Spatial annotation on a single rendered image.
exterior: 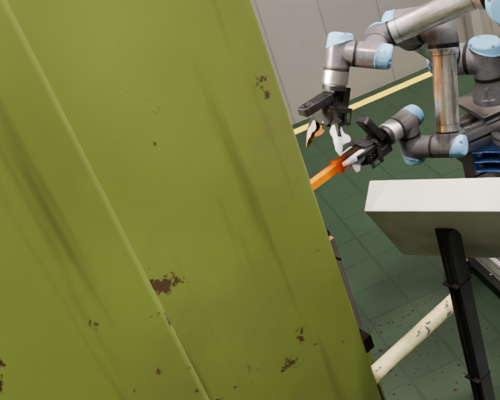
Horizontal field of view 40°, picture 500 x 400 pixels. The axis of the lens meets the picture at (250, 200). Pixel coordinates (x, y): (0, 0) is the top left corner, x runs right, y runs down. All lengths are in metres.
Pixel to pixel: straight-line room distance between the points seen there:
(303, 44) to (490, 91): 2.35
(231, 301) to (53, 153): 0.55
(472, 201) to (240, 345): 0.58
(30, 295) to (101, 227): 0.15
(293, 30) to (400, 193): 3.28
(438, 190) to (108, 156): 0.73
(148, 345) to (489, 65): 1.77
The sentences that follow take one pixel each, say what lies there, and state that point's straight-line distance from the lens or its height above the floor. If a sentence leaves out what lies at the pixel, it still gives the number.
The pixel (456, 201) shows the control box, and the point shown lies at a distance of 1.54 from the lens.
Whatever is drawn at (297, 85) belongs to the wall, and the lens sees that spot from 4.88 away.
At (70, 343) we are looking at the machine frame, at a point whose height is 1.39.
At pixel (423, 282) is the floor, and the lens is 3.19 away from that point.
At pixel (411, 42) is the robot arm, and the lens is 2.31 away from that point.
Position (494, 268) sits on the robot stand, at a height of 0.19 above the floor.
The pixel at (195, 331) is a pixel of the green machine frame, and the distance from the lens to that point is 1.42.
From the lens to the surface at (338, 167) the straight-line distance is 2.13.
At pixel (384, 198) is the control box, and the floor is 1.18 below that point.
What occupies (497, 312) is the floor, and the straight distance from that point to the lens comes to 2.99.
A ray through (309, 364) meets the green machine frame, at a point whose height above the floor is 0.89.
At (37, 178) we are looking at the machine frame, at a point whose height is 1.66.
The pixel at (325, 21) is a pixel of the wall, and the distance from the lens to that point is 4.84.
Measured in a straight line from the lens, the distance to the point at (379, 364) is 1.96.
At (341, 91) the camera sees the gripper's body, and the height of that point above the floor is 1.22.
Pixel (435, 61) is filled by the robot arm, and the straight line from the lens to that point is 2.27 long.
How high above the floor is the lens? 2.02
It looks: 29 degrees down
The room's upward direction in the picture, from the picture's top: 21 degrees counter-clockwise
